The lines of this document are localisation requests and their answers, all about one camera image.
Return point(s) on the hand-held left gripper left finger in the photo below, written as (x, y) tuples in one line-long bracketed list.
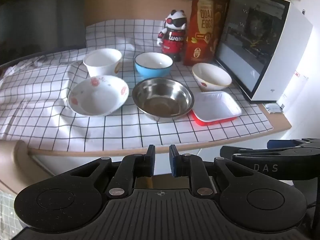
[(150, 161)]

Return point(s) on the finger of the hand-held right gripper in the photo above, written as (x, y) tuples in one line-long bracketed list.
[(230, 151)]

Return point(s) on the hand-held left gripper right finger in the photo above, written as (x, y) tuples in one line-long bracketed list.
[(174, 163)]

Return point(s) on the white and red rectangular tray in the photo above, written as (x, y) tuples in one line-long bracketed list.
[(215, 105)]

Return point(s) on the stainless steel bowl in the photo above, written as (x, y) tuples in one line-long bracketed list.
[(162, 97)]

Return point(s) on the white bowl with red flower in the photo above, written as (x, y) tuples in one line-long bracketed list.
[(212, 76)]

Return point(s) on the shallow pink floral bowl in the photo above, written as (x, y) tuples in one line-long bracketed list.
[(95, 102)]

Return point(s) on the blue enamel bowl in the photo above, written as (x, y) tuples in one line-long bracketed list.
[(150, 73)]

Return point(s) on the plain white deep bowl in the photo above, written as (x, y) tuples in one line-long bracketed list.
[(100, 67)]

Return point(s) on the small printed card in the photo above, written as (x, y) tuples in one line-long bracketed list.
[(274, 108)]

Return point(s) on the white computer case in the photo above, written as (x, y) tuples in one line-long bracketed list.
[(282, 55)]

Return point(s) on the panda robot toy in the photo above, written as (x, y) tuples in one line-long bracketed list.
[(172, 42)]

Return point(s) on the red snack bag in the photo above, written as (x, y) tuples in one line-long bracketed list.
[(202, 30)]

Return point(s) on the black white checkered tablecloth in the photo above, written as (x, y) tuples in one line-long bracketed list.
[(37, 105)]

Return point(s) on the black curved monitor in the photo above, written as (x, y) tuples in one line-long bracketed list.
[(37, 17)]

